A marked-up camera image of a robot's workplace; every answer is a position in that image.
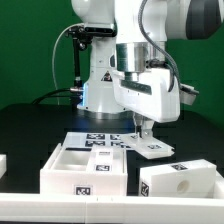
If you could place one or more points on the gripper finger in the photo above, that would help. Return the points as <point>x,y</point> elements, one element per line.
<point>146,128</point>
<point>137,119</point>

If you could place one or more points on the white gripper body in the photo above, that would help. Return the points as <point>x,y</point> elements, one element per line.
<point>149,95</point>

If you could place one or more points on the white small door panel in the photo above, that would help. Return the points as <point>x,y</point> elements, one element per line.
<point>149,147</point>

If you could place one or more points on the white cabinet door panel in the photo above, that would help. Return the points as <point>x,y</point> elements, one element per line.
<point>105,159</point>

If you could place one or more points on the white cabinet body box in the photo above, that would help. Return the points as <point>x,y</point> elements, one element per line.
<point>65,173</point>

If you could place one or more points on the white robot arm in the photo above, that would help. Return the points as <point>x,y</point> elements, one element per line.
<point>129,67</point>

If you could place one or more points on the white cabinet top block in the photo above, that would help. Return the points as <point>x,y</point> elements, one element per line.
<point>189,179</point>

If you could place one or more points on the white flat marker plate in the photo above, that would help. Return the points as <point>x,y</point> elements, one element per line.
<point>83,140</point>

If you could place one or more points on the white block at left edge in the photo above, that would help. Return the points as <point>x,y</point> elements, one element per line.
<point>3,165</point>

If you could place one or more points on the white front rail bar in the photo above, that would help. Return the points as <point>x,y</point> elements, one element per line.
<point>119,210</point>

